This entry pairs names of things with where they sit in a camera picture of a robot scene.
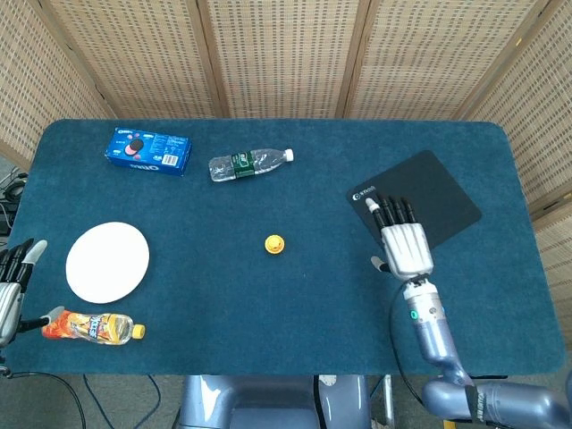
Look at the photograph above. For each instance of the woven bamboo folding screen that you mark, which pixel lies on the woven bamboo folding screen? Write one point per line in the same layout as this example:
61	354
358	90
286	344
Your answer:
286	58

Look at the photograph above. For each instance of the yellow round cap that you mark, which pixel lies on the yellow round cap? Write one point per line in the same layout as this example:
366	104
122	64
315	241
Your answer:
273	252

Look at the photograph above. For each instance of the grey-blue robot torso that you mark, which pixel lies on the grey-blue robot torso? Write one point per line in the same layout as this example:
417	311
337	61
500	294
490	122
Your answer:
268	402

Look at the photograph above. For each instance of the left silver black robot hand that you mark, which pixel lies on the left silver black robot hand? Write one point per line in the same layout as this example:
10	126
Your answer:
9	304

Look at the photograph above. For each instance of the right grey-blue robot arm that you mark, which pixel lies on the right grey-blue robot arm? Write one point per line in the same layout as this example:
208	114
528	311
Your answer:
431	330

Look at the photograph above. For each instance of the blue felt table cover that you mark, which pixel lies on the blue felt table cover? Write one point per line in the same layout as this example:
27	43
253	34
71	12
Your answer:
223	313

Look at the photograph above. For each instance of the white round plate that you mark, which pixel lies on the white round plate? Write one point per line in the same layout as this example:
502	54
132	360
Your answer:
107	262

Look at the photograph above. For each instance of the orange drink bottle yellow cap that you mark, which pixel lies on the orange drink bottle yellow cap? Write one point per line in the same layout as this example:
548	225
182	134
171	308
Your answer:
98	328

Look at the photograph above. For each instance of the clear green-label water bottle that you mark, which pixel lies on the clear green-label water bottle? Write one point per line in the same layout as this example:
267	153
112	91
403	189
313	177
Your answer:
243	164

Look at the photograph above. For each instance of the blue Oreo cookie box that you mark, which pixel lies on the blue Oreo cookie box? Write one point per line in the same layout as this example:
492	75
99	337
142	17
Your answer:
149	152

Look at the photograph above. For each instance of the black square mouse pad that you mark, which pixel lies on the black square mouse pad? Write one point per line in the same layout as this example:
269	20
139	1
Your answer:
442	196

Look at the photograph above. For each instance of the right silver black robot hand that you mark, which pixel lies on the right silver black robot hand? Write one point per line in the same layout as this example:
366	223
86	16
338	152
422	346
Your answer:
409	250

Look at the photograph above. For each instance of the small yellow rubber duck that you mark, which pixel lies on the small yellow rubber duck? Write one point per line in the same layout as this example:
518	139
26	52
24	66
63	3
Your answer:
275	242

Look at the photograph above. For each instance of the grey metal frame leg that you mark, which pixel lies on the grey metal frame leg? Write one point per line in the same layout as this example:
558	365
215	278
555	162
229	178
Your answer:
388	402

